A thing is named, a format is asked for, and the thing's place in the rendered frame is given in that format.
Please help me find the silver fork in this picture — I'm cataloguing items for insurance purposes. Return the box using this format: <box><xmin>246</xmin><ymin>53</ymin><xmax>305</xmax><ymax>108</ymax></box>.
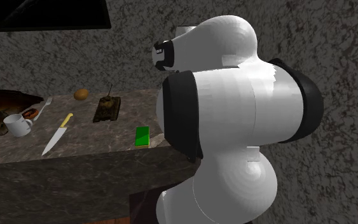
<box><xmin>32</xmin><ymin>96</ymin><xmax>53</xmax><ymax>122</ymax></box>

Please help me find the glazed brown donut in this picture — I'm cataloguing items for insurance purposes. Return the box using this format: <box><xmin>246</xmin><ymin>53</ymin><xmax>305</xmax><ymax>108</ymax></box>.
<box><xmin>22</xmin><ymin>108</ymin><xmax>39</xmax><ymax>120</ymax></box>

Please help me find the white mug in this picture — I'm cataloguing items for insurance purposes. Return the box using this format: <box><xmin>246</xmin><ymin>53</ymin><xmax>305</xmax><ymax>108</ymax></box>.
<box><xmin>3</xmin><ymin>113</ymin><xmax>34</xmax><ymax>137</ymax></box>

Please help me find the olive toy tank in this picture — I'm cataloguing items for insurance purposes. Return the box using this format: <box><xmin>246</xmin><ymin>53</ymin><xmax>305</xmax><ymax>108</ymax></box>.
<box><xmin>92</xmin><ymin>83</ymin><xmax>122</xmax><ymax>123</ymax></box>

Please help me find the yellow-handled kitchen knife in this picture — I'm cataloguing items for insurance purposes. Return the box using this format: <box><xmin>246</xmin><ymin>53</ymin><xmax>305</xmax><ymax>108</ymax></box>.
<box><xmin>41</xmin><ymin>113</ymin><xmax>74</xmax><ymax>156</ymax></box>

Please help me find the brown dragon figure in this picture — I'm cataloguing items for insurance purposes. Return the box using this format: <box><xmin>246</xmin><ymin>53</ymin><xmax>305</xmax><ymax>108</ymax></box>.
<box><xmin>0</xmin><ymin>88</ymin><xmax>45</xmax><ymax>136</ymax></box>

